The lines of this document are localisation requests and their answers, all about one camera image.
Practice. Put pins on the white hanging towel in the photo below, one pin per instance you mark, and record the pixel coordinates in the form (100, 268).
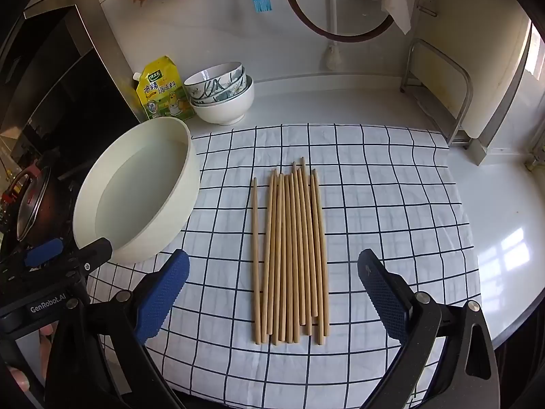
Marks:
(398, 4)

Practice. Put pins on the plain white ceramic bowl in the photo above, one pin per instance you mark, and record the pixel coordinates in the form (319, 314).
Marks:
(221, 115)

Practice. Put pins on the bunch of wooden chopsticks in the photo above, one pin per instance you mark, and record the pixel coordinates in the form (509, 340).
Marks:
(289, 264)

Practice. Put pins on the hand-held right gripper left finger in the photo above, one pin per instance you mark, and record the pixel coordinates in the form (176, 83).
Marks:
(164, 294)

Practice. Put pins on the white black-grid cloth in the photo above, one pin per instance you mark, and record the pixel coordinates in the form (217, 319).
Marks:
(383, 204)

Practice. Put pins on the large cream round basin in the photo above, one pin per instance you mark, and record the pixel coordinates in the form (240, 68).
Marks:
(140, 196)

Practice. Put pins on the black range hood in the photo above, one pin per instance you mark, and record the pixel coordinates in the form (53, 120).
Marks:
(64, 93)

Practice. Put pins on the glass pot lid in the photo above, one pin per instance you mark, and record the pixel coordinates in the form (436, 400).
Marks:
(32, 204)

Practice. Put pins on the white pipe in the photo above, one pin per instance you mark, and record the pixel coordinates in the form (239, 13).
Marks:
(333, 17)

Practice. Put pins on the blue floral ceramic bowl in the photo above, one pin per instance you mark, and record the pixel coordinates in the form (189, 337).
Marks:
(225, 95)
(232, 77)

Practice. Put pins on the dark cooking pot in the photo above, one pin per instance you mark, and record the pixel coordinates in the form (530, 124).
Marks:
(55, 204)

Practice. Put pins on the yellow seasoning pouch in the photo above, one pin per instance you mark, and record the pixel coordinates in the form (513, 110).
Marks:
(164, 93)

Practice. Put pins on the cream cutting board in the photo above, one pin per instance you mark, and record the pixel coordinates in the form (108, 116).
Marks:
(498, 106)

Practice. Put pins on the metal board rack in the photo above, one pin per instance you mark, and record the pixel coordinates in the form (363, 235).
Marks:
(460, 141)

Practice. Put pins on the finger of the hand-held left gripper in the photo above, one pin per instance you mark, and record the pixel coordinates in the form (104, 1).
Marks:
(42, 252)
(96, 253)

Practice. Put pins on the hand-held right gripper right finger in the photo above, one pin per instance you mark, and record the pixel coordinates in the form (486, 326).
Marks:
(383, 298)

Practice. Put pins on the round brown-rimmed utensil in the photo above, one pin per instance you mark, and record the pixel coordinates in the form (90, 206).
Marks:
(347, 39)

